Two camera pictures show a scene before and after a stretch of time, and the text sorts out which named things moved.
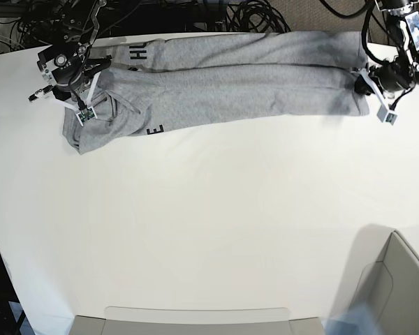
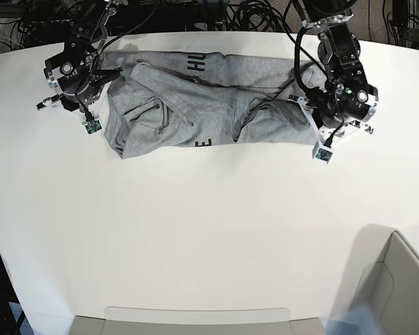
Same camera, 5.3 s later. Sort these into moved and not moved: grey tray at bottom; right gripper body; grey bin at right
Moved: right gripper body
Not moved: grey bin at right; grey tray at bottom
